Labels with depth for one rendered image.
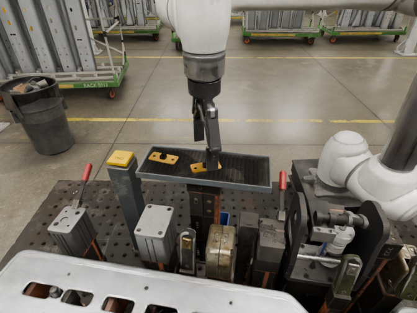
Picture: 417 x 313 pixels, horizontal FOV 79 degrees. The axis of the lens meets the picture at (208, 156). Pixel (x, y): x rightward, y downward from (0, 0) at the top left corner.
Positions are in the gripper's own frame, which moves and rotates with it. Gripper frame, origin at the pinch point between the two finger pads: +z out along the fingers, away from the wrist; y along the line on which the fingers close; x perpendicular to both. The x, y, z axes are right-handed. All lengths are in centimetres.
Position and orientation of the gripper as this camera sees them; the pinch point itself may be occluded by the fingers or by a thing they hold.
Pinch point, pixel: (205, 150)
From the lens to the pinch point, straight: 68.1
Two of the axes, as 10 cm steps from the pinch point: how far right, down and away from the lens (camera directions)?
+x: 9.6, -1.6, 2.1
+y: 2.7, 5.8, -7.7
